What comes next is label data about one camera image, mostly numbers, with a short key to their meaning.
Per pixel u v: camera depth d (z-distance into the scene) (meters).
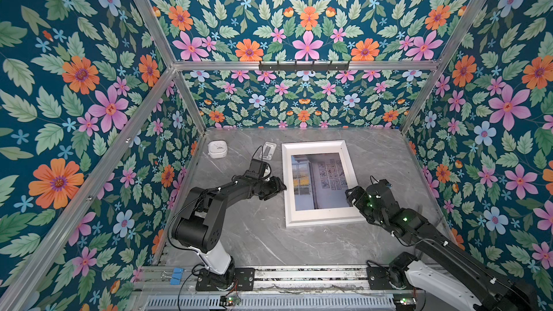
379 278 0.73
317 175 1.00
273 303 0.77
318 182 0.99
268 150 1.08
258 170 0.76
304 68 0.93
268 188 0.82
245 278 0.73
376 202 0.60
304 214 0.91
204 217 0.47
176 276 0.75
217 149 1.08
